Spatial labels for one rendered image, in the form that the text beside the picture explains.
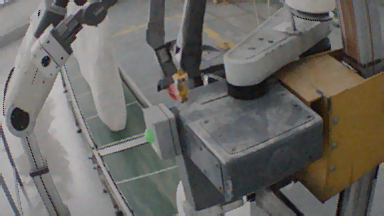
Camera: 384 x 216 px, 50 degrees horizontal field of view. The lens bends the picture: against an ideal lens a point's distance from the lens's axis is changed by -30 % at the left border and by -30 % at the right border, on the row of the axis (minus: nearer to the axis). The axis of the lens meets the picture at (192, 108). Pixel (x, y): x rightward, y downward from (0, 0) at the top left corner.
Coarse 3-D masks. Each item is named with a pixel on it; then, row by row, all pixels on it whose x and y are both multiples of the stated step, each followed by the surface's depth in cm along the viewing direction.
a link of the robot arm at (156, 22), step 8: (152, 0) 180; (160, 0) 180; (152, 8) 180; (160, 8) 180; (152, 16) 180; (160, 16) 179; (152, 24) 179; (160, 24) 179; (152, 32) 179; (160, 32) 178
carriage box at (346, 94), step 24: (336, 48) 131; (312, 72) 120; (336, 72) 118; (360, 72) 118; (336, 96) 107; (360, 96) 111; (336, 120) 109; (360, 120) 114; (336, 144) 112; (360, 144) 118; (312, 168) 122; (336, 168) 116; (360, 168) 122; (312, 192) 125; (336, 192) 121
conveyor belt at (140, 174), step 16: (112, 160) 287; (128, 160) 285; (144, 160) 284; (160, 160) 282; (112, 176) 272; (128, 176) 271; (144, 176) 269; (160, 176) 268; (176, 176) 266; (128, 192) 257; (144, 192) 255; (160, 192) 254; (144, 208) 242; (160, 208) 241; (176, 208) 240
